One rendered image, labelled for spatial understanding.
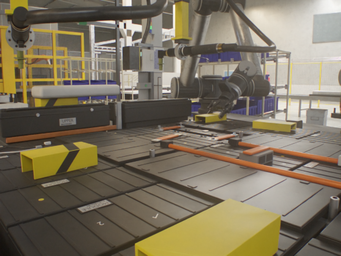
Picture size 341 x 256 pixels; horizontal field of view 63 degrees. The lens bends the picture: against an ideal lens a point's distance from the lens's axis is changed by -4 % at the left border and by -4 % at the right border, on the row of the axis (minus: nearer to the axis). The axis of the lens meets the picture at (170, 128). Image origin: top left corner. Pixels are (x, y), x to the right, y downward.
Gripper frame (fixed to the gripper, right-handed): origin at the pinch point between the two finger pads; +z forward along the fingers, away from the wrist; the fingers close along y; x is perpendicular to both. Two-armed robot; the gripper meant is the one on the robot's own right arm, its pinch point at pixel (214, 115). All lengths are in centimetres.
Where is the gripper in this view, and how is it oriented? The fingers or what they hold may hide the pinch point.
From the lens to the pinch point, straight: 146.4
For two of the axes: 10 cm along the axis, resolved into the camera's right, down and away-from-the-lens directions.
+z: -5.6, 7.2, -4.1
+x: -4.7, -6.9, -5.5
